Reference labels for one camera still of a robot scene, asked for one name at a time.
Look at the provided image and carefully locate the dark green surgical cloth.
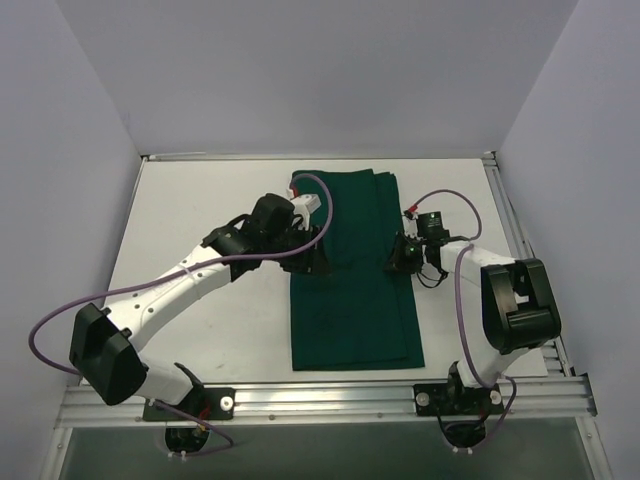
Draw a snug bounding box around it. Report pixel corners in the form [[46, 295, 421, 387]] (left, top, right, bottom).
[[290, 169, 425, 371]]

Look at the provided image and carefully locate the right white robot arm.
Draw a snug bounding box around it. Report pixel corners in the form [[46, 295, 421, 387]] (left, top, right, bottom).
[[385, 207, 562, 413]]

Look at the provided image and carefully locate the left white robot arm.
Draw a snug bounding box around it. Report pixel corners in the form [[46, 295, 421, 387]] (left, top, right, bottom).
[[70, 193, 329, 419]]

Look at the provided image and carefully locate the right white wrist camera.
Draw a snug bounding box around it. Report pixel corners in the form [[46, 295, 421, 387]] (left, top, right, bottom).
[[402, 204, 420, 242]]

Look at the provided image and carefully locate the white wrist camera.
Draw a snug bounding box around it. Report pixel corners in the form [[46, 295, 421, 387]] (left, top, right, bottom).
[[287, 185, 322, 216], [402, 204, 420, 242]]

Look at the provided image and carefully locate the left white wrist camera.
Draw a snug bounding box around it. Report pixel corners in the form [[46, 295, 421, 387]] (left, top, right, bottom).
[[287, 185, 322, 216]]

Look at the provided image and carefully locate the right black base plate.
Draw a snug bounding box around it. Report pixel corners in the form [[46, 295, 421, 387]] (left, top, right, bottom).
[[412, 383, 504, 417]]

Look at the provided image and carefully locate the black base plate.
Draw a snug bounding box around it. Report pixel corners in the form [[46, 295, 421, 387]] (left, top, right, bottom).
[[142, 387, 236, 422], [412, 383, 504, 417]]

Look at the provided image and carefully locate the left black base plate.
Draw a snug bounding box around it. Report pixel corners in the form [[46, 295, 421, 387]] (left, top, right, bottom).
[[142, 387, 236, 422]]

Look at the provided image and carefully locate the aluminium right side rail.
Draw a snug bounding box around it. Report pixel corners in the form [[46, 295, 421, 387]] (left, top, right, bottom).
[[482, 152, 576, 376]]

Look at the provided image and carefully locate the aluminium rail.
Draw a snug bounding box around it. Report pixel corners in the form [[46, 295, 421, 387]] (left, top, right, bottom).
[[55, 376, 597, 428], [482, 152, 576, 376]]

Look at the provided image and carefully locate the aluminium front rail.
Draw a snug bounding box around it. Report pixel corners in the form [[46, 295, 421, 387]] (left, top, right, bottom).
[[55, 376, 597, 428]]

